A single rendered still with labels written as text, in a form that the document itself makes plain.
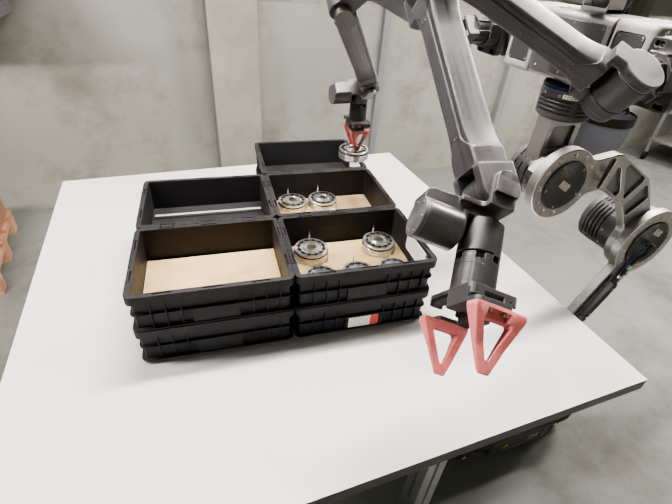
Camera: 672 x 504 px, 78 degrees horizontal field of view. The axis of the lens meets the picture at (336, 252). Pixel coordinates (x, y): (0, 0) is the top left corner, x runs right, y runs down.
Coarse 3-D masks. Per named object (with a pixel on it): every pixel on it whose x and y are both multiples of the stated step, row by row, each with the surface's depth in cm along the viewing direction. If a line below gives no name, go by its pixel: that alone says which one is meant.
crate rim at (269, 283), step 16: (192, 224) 121; (208, 224) 121; (224, 224) 122; (288, 256) 111; (128, 272) 102; (288, 272) 106; (128, 288) 97; (192, 288) 99; (208, 288) 99; (224, 288) 100; (240, 288) 101; (256, 288) 103; (272, 288) 104; (128, 304) 96; (144, 304) 97
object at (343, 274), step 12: (288, 216) 128; (300, 216) 129; (312, 216) 129; (324, 216) 130; (288, 240) 118; (288, 252) 113; (432, 252) 118; (384, 264) 111; (396, 264) 112; (408, 264) 112; (420, 264) 113; (432, 264) 115; (300, 276) 105; (312, 276) 105; (324, 276) 106; (336, 276) 108; (348, 276) 109; (360, 276) 110
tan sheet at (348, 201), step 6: (306, 198) 158; (336, 198) 160; (342, 198) 160; (348, 198) 161; (354, 198) 161; (360, 198) 161; (336, 204) 156; (342, 204) 156; (348, 204) 157; (354, 204) 157; (360, 204) 157; (366, 204) 158; (306, 210) 151; (312, 210) 151
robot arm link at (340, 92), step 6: (336, 84) 128; (342, 84) 129; (348, 84) 129; (354, 84) 130; (330, 90) 132; (336, 90) 128; (342, 90) 128; (348, 90) 129; (354, 90) 129; (360, 90) 130; (366, 90) 126; (372, 90) 126; (330, 96) 133; (336, 96) 130; (342, 96) 130; (348, 96) 131; (366, 96) 128; (372, 96) 129; (330, 102) 133; (336, 102) 131; (342, 102) 132; (348, 102) 133
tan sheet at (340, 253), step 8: (352, 240) 138; (360, 240) 138; (328, 248) 133; (336, 248) 133; (344, 248) 134; (352, 248) 134; (360, 248) 134; (328, 256) 130; (336, 256) 130; (344, 256) 130; (352, 256) 130; (360, 256) 131; (368, 256) 131; (392, 256) 132; (400, 256) 132; (320, 264) 126; (328, 264) 126; (336, 264) 126; (344, 264) 127; (376, 264) 128; (304, 272) 122
